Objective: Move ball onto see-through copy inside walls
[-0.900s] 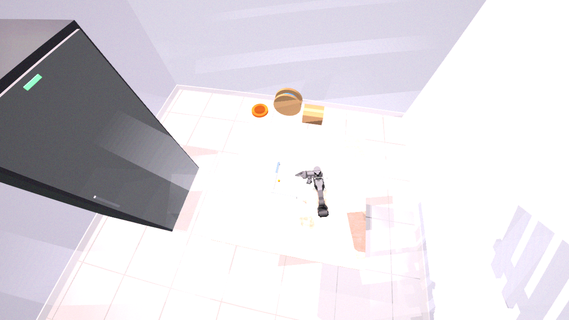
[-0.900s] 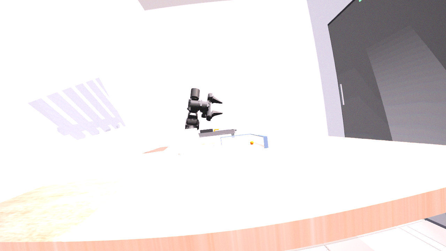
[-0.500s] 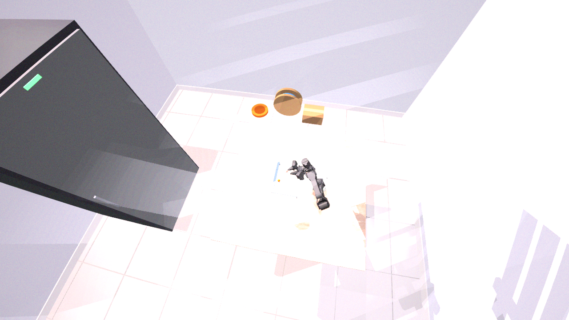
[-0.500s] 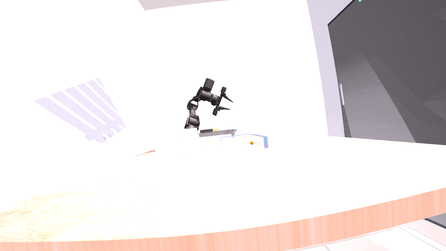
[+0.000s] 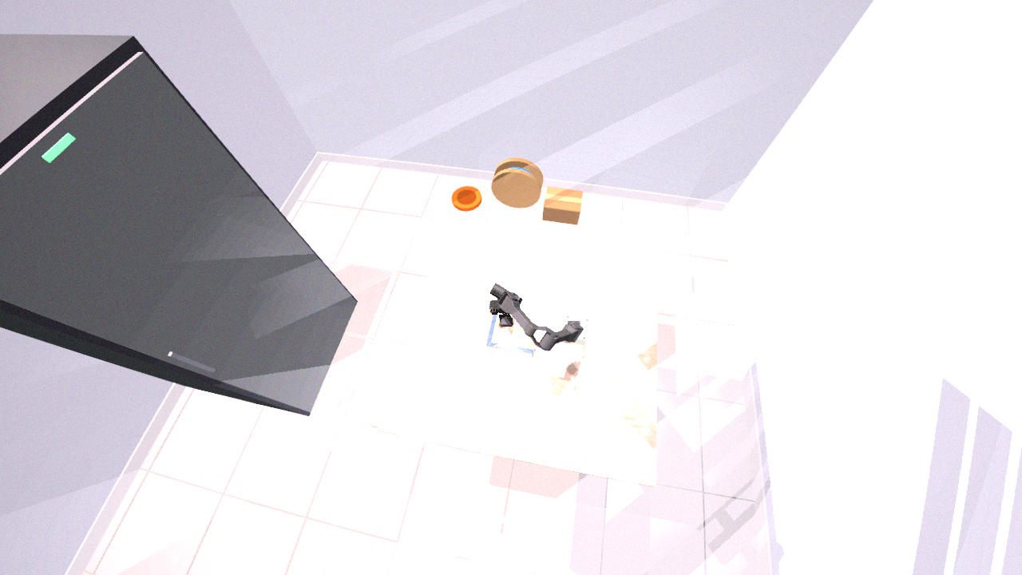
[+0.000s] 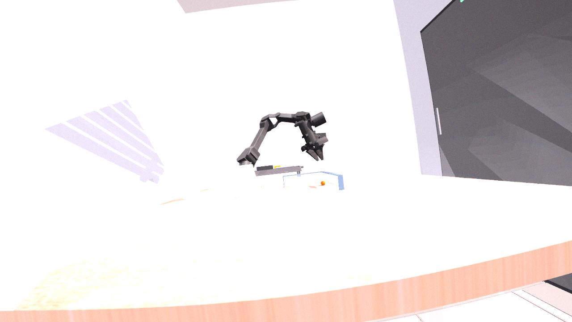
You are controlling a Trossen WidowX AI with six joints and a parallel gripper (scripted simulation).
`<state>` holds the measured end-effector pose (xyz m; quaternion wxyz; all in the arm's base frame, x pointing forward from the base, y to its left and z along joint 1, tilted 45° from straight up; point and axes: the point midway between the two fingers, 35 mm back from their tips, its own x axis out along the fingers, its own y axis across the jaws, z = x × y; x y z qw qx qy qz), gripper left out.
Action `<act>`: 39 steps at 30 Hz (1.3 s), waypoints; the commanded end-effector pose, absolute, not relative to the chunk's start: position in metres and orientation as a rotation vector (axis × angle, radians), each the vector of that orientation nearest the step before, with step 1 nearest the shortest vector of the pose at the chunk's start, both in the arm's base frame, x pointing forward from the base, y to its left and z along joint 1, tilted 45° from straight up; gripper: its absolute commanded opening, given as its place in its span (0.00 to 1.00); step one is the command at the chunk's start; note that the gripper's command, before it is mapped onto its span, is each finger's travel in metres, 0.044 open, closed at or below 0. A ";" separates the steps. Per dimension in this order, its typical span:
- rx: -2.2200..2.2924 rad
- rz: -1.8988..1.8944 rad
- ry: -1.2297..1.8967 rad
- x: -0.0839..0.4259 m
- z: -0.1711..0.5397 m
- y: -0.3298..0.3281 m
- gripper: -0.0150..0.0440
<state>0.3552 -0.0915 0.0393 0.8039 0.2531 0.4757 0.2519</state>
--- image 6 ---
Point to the clear low corner wall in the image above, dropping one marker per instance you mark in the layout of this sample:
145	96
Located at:
330	180

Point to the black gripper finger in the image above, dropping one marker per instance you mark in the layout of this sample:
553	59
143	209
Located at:
319	151
313	154

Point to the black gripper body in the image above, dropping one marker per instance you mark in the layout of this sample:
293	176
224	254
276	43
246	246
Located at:
312	141

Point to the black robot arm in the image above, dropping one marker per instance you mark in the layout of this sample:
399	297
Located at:
302	119

